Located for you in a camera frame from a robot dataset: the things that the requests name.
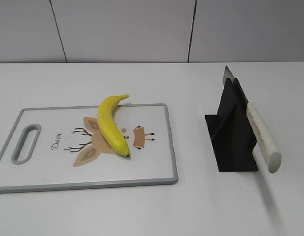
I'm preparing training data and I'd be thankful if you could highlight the yellow plastic banana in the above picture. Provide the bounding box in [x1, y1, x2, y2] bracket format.
[97, 94, 130, 157]

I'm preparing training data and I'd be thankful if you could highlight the white-handled kitchen knife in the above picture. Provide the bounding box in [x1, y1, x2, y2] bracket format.
[223, 66, 281, 174]

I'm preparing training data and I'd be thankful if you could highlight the black knife stand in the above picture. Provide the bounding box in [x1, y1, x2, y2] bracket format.
[205, 78, 258, 172]

